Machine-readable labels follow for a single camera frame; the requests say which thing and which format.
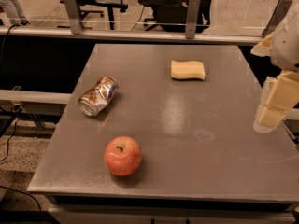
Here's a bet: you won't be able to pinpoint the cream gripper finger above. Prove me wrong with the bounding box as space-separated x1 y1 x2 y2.
250 33 274 57
253 70 299 133

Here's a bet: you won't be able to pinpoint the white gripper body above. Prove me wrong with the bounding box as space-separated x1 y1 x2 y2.
270 4 299 71

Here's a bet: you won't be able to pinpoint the red apple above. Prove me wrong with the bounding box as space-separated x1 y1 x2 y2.
104 136 142 176

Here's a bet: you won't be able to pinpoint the yellow sponge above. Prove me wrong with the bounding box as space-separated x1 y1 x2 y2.
171 61 206 80

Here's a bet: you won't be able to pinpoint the black office chair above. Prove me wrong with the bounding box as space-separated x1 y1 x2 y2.
138 0 212 33

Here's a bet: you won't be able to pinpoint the grey metal table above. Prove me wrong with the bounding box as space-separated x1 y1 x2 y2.
26 43 299 224

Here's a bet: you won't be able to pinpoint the crushed aluminium soda can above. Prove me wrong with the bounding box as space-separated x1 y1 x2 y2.
78 77 119 117

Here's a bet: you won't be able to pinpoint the person's legs grey trousers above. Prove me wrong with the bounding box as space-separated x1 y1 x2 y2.
0 0 30 26

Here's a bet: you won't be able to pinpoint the metal rail with glass barrier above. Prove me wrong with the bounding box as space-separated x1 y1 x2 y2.
0 26 263 46

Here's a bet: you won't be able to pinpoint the right metal barrier bracket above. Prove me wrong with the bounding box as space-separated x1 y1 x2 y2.
262 0 292 37

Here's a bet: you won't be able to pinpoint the metal barrier bracket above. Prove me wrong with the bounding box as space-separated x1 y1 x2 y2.
63 0 83 35
185 0 201 39
262 0 292 37

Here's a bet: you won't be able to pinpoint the middle metal barrier bracket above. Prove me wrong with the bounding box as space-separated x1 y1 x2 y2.
185 0 201 39

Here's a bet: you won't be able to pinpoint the black desk frame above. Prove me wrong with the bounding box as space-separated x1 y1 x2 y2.
56 0 129 31

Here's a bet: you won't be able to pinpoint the left metal barrier bracket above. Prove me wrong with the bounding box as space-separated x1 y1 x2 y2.
63 0 83 35

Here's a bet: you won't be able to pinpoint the black cable on floor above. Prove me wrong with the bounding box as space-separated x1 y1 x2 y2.
0 107 20 164

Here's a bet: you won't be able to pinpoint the black cable lower left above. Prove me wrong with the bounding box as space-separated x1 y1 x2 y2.
0 185 43 213

